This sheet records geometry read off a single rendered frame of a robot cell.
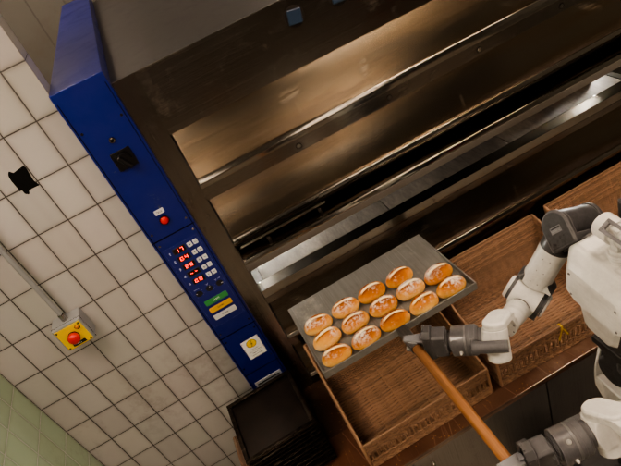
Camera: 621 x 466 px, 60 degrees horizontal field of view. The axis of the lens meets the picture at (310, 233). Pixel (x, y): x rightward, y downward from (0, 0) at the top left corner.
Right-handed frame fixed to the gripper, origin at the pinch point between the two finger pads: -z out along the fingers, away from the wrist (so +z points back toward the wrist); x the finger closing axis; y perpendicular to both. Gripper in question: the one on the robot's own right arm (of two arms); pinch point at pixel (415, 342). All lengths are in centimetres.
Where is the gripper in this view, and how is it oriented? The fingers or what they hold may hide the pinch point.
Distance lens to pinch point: 165.9
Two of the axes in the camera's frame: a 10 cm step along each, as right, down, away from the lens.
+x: -3.5, -7.4, -5.8
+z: 9.1, -1.3, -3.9
